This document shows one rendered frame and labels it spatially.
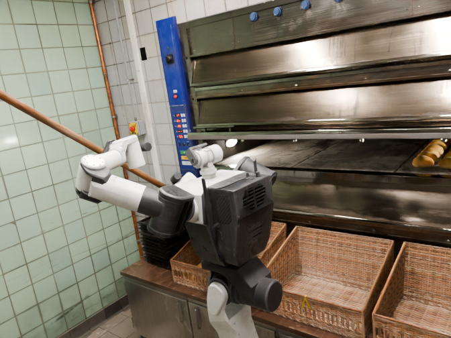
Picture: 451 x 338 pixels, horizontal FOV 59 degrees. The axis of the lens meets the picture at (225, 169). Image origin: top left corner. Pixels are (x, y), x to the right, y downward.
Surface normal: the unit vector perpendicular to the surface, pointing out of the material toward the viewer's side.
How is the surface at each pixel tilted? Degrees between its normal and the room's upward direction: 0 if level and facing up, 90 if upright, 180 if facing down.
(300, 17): 90
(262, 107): 70
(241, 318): 74
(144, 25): 90
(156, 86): 90
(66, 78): 90
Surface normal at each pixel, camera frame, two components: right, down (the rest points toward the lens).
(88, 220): 0.78, 0.04
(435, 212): -0.62, -0.07
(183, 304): -0.62, 0.29
